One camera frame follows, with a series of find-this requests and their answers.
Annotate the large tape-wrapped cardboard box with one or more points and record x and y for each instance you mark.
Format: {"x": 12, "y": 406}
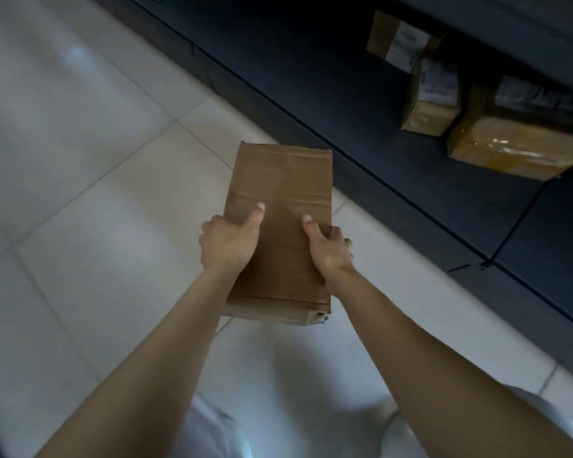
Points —
{"x": 515, "y": 133}

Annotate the person's left hand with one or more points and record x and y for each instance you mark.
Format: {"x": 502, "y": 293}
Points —
{"x": 227, "y": 245}

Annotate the person's right thumb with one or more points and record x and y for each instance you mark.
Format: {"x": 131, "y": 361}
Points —
{"x": 311, "y": 227}

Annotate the plain brown cardboard box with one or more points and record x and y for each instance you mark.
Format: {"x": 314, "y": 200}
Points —
{"x": 280, "y": 224}

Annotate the person's right hand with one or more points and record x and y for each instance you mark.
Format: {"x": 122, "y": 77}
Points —
{"x": 332, "y": 250}

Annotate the person's white trousers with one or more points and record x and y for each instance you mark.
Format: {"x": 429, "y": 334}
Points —
{"x": 315, "y": 424}

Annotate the tall taped cardboard box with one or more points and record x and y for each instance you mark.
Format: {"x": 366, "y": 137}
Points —
{"x": 432, "y": 97}

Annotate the dark metal shelf unit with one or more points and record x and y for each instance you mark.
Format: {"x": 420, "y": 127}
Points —
{"x": 410, "y": 114}

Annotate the person's left forearm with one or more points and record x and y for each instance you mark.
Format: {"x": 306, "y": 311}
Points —
{"x": 148, "y": 362}

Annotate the person's right forearm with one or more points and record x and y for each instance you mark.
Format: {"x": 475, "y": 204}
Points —
{"x": 439, "y": 372}

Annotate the person's left thumb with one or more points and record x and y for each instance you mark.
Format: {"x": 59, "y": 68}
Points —
{"x": 253, "y": 218}

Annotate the small labelled cardboard box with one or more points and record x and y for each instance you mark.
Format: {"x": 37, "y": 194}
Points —
{"x": 401, "y": 40}

